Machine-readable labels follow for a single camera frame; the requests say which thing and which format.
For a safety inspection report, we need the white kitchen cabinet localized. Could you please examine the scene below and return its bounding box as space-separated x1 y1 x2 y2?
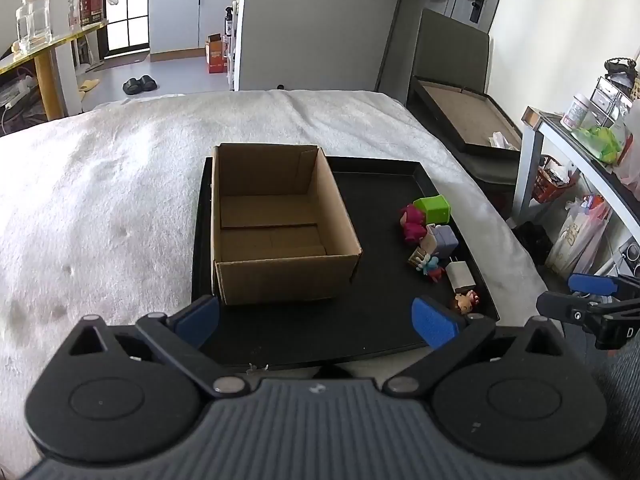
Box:
147 0 242 59

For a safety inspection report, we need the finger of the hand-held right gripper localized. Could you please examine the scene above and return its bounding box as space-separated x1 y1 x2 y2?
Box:
569 273 640 298
536 291 603 326

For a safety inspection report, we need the black bag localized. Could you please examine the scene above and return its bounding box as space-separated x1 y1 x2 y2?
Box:
512 221 553 267

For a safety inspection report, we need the white charger plug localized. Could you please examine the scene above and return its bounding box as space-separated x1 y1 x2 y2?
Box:
445 259 480 293

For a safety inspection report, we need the clear glass jar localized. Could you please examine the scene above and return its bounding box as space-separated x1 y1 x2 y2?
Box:
15 0 53 54

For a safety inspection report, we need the green plastic bag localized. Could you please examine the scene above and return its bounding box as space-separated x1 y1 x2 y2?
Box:
572 126 621 164

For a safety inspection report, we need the black framed board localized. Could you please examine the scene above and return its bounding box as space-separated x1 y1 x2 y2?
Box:
412 76 523 161

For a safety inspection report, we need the white shopping bag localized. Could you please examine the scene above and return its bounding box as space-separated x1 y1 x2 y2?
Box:
545 195 613 276

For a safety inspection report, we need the green cube toy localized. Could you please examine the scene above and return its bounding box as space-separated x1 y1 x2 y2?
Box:
413 194 452 225

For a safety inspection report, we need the brown cardboard box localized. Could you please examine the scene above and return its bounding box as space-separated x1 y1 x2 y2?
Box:
210 143 363 307

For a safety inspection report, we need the orange cardboard box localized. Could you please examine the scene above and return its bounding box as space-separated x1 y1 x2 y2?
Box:
206 34 233 74

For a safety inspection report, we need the white power strip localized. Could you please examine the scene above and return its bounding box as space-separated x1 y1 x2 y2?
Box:
0 77 38 111

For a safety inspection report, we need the black door lock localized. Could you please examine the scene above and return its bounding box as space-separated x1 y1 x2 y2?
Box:
459 0 490 23

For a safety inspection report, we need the grey and white cube toy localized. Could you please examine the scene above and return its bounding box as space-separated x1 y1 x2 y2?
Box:
419 224 460 260

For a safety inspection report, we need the red can in plastic bag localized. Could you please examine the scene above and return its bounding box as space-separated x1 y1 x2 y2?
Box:
68 0 121 31

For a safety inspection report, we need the black plastic tray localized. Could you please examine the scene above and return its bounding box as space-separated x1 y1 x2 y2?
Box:
191 155 501 373

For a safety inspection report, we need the grey upholstered panel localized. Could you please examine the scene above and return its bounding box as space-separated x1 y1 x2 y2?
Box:
410 7 492 111

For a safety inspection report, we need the pink bear figurine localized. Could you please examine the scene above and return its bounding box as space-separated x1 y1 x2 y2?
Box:
398 203 428 246

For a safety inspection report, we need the brown-haired doll figurine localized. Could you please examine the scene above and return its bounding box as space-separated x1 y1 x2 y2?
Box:
452 290 482 315

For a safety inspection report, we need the red basket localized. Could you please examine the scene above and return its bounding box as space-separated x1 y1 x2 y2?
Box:
532 156 581 202

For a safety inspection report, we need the small colourful figurine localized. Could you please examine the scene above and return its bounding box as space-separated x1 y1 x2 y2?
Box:
407 247 447 285

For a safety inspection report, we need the gold round side table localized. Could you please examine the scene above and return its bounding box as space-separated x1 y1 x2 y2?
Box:
0 20 108 122

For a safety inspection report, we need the white jar pink label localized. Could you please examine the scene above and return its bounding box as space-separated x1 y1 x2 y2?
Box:
560 93 591 131

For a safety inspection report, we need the clear drawer organiser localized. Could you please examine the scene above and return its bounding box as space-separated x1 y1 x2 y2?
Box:
590 76 636 126

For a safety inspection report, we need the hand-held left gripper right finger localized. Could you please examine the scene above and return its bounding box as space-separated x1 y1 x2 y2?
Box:
382 297 569 398

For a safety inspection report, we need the black framed glass door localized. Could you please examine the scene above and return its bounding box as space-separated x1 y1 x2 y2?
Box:
97 0 151 58

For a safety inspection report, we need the white side table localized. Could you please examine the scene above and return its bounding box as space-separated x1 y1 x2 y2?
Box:
515 106 640 263

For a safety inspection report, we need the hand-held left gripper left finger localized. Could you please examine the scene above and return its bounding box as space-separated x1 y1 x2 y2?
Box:
65 294 248 399

